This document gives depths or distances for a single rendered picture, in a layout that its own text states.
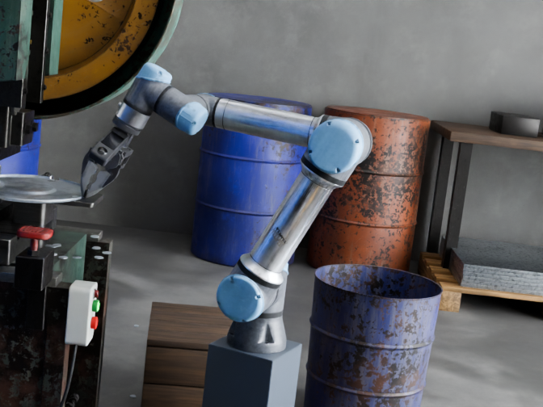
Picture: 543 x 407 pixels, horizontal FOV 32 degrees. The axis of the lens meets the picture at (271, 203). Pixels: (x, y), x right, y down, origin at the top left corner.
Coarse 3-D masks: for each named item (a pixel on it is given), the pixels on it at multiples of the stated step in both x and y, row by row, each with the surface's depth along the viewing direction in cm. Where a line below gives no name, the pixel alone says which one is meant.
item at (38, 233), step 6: (24, 228) 204; (30, 228) 204; (36, 228) 205; (42, 228) 206; (18, 234) 201; (24, 234) 201; (30, 234) 201; (36, 234) 201; (42, 234) 201; (48, 234) 202; (36, 240) 203; (30, 246) 204; (36, 246) 204
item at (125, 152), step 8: (112, 120) 229; (120, 128) 229; (128, 128) 227; (128, 144) 236; (120, 152) 229; (128, 152) 233; (112, 160) 229; (120, 160) 230; (112, 168) 229; (120, 168) 235
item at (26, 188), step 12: (0, 180) 241; (12, 180) 243; (24, 180) 244; (36, 180) 246; (60, 180) 249; (0, 192) 228; (12, 192) 229; (24, 192) 229; (36, 192) 230; (48, 192) 233; (60, 192) 235; (72, 192) 237
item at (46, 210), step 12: (24, 204) 231; (36, 204) 231; (48, 204) 235; (72, 204) 229; (84, 204) 229; (96, 204) 233; (12, 216) 232; (24, 216) 232; (36, 216) 232; (48, 216) 237; (48, 228) 238; (48, 240) 240
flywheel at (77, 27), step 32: (64, 0) 264; (128, 0) 263; (160, 0) 262; (64, 32) 265; (96, 32) 265; (128, 32) 261; (64, 64) 267; (96, 64) 263; (128, 64) 273; (64, 96) 265
